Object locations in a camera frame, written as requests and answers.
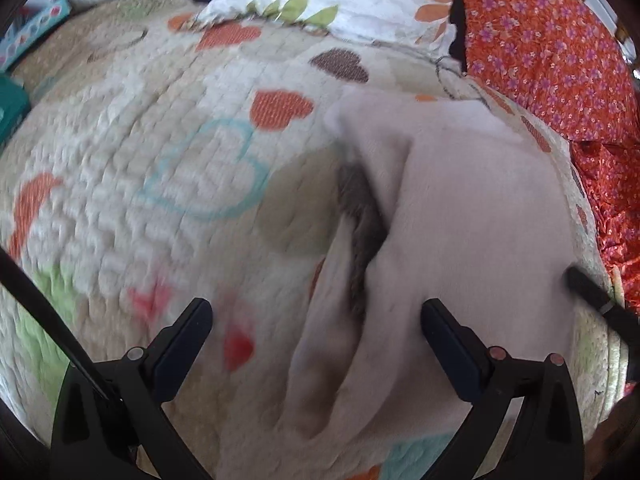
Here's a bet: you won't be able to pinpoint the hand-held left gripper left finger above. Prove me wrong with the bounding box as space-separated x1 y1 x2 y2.
50 297 216 480

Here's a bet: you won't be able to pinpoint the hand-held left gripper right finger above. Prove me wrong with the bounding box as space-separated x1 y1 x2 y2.
421 297 586 480

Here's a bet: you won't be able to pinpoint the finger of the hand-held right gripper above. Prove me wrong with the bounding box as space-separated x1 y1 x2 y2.
564 266 640 346

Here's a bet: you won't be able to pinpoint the white shorts with grey waistband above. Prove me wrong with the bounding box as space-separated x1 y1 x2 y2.
215 95 581 480

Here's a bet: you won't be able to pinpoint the heart patchwork quilt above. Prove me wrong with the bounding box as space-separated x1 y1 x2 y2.
0 0 631 480

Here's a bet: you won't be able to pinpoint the orange floral cloth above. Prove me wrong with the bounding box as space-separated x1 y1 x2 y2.
457 0 640 291

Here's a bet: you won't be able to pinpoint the green box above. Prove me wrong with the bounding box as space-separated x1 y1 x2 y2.
0 72 32 146

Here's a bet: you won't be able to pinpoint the teal patterned box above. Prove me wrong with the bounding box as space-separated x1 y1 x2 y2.
0 0 71 73

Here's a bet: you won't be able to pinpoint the beige cord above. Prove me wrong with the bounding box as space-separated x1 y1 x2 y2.
611 266 628 311

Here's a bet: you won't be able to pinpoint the black cable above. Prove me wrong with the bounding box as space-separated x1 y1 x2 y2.
0 247 121 403

